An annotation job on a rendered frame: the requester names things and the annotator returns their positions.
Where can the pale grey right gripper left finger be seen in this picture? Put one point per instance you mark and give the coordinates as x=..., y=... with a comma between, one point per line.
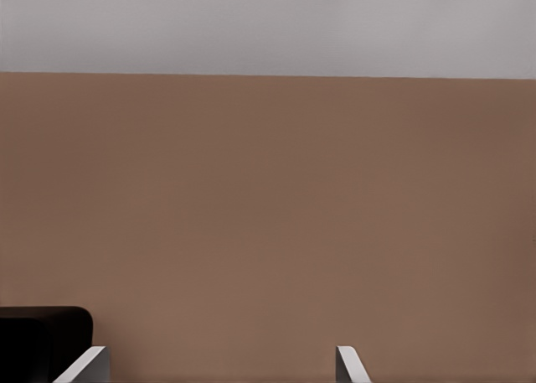
x=93, y=368

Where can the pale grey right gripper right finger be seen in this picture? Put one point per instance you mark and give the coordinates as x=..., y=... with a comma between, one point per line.
x=348, y=368

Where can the black rounded container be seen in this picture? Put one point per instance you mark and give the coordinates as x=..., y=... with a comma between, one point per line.
x=46, y=337

